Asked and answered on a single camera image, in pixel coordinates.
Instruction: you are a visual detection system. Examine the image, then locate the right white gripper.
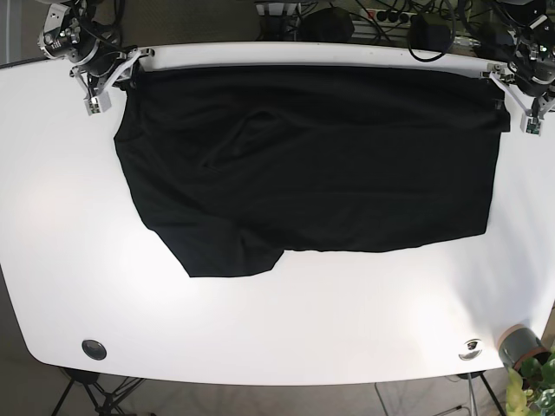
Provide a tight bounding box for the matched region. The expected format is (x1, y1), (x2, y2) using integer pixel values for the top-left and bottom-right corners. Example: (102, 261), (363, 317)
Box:
(69, 48), (155, 115)

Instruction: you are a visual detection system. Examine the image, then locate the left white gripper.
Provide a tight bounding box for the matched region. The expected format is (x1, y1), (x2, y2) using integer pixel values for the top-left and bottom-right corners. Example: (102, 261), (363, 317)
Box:
(480, 63), (554, 135)

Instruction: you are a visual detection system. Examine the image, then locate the black T-shirt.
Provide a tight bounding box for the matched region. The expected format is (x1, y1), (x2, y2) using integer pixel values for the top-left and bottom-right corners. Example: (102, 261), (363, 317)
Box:
(114, 66), (504, 277)

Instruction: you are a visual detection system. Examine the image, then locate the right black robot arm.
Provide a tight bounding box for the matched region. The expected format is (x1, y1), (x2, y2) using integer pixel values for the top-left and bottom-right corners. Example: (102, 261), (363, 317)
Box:
(37, 0), (155, 115)

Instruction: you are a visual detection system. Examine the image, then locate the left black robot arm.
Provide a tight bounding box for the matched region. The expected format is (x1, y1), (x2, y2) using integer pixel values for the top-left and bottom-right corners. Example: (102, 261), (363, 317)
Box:
(481, 1), (554, 136)

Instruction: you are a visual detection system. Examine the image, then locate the white power strip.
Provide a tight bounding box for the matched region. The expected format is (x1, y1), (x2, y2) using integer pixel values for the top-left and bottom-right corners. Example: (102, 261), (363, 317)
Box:
(359, 9), (416, 26)

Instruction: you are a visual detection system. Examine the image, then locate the grey plant pot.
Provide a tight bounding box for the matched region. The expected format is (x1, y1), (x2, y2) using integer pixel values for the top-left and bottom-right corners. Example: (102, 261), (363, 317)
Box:
(496, 324), (550, 371)

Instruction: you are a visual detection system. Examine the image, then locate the silver table grommet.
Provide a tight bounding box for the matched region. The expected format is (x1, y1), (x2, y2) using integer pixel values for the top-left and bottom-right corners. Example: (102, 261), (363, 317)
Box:
(458, 339), (484, 361)

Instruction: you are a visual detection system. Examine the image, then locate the black table grommet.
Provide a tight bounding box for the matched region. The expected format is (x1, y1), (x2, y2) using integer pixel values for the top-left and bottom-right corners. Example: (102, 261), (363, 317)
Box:
(82, 339), (108, 361)

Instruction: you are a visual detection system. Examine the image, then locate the green potted plant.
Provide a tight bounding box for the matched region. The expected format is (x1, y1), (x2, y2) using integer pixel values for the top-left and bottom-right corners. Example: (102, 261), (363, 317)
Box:
(506, 349), (554, 416)

